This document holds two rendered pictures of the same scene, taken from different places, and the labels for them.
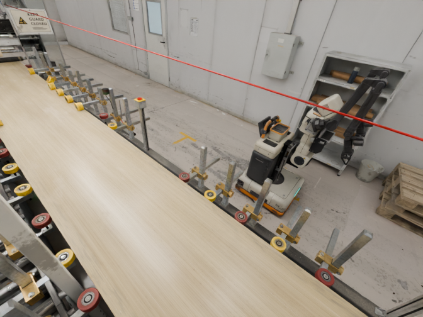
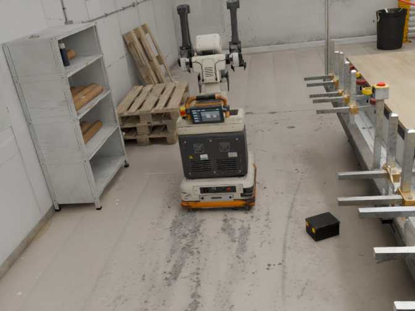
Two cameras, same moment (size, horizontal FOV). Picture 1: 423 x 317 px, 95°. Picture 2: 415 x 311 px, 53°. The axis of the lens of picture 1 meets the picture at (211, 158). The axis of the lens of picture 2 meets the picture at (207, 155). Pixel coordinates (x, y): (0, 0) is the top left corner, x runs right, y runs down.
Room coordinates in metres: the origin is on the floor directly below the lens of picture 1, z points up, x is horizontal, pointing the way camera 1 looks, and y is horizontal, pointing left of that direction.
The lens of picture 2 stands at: (3.34, 2.13, 1.91)
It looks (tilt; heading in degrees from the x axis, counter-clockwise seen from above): 25 degrees down; 244
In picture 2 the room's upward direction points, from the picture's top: 8 degrees counter-clockwise
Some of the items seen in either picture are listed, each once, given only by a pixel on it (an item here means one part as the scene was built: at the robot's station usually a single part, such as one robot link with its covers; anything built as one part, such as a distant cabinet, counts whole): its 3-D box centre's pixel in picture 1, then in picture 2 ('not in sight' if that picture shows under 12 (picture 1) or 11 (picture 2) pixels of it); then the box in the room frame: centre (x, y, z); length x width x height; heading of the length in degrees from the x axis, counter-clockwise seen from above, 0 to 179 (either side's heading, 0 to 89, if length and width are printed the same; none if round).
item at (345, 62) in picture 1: (336, 116); (76, 115); (2.76, -1.76, 0.78); 0.90 x 0.45 x 1.55; 54
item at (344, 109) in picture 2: (201, 170); (346, 109); (1.18, 0.07, 0.84); 0.43 x 0.03 x 0.04; 144
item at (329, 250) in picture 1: (327, 255); (327, 76); (0.59, -0.74, 0.82); 0.43 x 0.03 x 0.04; 144
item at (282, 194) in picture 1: (270, 183); (220, 178); (1.83, -0.79, 0.16); 0.67 x 0.64 x 0.25; 54
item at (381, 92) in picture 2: (140, 103); (380, 92); (1.55, 0.66, 1.18); 0.07 x 0.07 x 0.08; 54
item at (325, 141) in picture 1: (321, 138); (213, 79); (1.66, -1.03, 0.99); 0.28 x 0.16 x 0.22; 144
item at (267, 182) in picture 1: (259, 205); (341, 80); (0.82, -0.34, 0.90); 0.04 x 0.04 x 0.48; 54
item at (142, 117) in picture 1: (144, 129); (378, 136); (1.55, 0.66, 0.93); 0.05 x 0.05 x 0.45; 54
